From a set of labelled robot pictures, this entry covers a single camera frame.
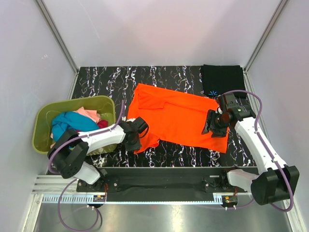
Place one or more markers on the folded black t shirt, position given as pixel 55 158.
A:
pixel 217 80

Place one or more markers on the olive green plastic basket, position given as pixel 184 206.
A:
pixel 41 140

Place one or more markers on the pink t shirt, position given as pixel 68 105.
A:
pixel 92 114

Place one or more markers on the aluminium frame rail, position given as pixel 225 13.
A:
pixel 50 184

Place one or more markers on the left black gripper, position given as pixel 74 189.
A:
pixel 134 147

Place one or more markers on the dark red t shirt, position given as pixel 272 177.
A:
pixel 102 124

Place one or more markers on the right aluminium corner post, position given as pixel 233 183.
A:
pixel 266 33

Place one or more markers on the left aluminium corner post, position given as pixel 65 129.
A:
pixel 56 34

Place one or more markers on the aluminium corner post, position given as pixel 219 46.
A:
pixel 266 33
pixel 56 34

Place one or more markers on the teal t shirt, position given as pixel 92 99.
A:
pixel 71 120

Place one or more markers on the orange t shirt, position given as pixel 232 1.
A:
pixel 174 117

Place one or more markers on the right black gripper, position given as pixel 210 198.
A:
pixel 209 125

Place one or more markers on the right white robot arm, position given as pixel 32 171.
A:
pixel 275 181

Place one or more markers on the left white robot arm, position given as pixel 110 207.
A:
pixel 69 153

